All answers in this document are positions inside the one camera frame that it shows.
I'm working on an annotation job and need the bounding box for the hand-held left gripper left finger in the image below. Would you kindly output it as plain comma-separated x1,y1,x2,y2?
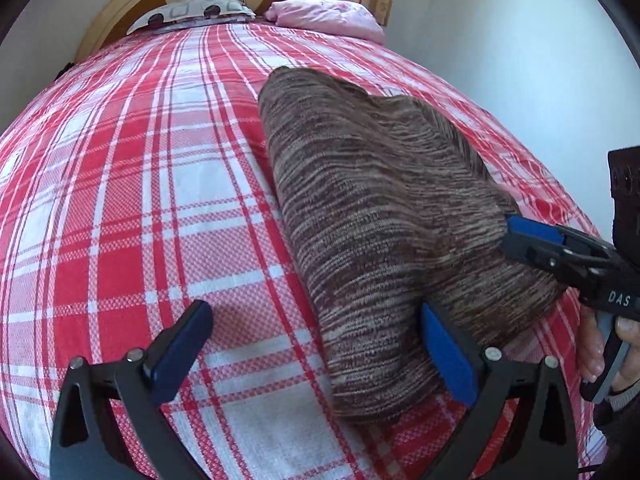
49,299,216,480

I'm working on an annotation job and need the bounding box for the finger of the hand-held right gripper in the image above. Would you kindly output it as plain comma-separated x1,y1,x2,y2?
501,232,598,292
506,213,618,263

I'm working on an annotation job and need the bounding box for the person's right hand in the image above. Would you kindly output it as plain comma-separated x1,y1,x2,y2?
577,305,640,386

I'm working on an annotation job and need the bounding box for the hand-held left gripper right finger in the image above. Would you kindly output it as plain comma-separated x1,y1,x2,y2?
420,302,584,480

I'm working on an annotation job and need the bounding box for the pink pillow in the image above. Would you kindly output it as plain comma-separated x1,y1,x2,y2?
263,0,387,44

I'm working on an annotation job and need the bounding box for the red plaid blanket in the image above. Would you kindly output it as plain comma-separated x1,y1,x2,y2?
0,22,615,480

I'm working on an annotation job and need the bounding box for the person's right forearm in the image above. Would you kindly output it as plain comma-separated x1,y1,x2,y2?
591,377,640,480

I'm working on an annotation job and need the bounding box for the white patterned pillow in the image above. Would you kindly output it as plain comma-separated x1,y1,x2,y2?
125,0,256,36

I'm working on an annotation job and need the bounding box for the brown knitted sweater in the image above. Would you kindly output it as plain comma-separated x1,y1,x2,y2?
257,66,569,424

